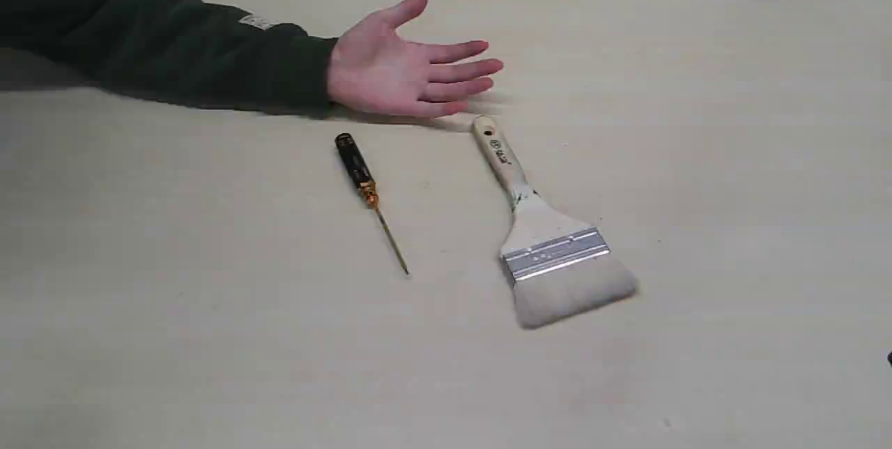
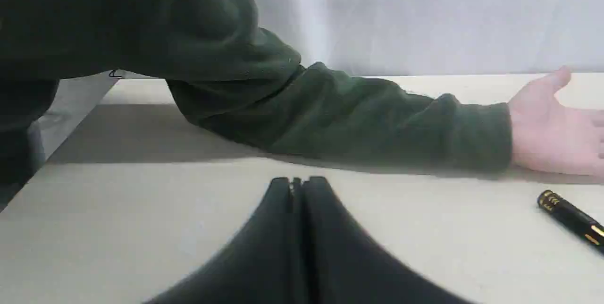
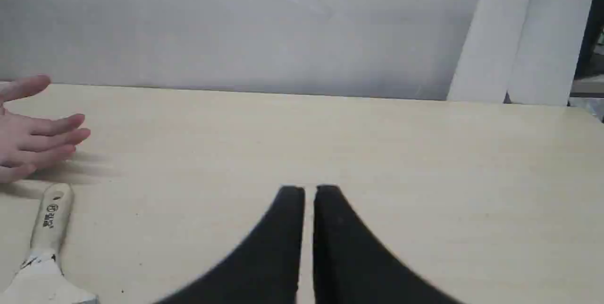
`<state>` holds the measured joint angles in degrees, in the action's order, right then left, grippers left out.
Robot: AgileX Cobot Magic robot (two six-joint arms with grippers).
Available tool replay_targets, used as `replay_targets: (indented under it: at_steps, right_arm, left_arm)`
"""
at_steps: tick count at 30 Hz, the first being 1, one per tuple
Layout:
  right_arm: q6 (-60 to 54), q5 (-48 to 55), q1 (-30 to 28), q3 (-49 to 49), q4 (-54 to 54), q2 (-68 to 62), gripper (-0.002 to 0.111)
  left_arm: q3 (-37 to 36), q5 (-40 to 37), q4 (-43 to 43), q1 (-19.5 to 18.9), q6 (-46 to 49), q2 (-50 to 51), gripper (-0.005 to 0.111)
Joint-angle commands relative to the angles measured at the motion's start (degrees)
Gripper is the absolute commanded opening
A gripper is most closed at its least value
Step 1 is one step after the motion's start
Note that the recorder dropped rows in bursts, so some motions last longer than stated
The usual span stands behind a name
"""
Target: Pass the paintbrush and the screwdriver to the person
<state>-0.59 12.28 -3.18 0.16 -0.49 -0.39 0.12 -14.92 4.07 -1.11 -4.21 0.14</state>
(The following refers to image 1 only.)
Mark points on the person's bare open hand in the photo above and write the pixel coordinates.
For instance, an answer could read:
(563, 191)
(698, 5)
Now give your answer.
(376, 71)

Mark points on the black and gold screwdriver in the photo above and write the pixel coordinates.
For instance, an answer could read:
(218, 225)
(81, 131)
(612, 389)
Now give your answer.
(366, 186)

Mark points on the wide wooden paint brush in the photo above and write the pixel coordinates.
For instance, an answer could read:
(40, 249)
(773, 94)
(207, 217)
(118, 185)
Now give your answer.
(559, 267)

